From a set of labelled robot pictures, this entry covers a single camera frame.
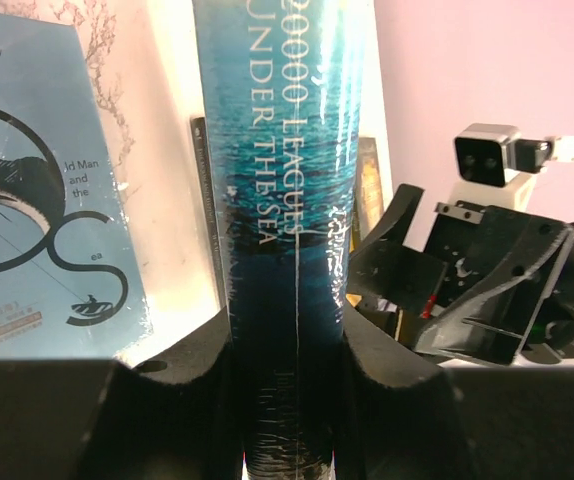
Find light blue book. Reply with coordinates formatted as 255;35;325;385
0;13;152;359

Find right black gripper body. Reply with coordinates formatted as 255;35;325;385
421;201;574;360

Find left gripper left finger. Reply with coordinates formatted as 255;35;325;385
0;312;243;479

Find teal sea cover book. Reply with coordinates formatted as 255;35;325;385
193;1;366;479

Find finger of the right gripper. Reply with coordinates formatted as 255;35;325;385
414;204;574;366
346;184;447;340

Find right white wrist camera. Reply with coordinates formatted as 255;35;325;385
449;123;574;212

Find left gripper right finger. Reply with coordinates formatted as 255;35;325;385
335;306;574;479

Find black Moon and Sixpence book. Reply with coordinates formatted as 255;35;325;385
190;116;226;307

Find green gold fantasy book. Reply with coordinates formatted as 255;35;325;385
352;136;384;247

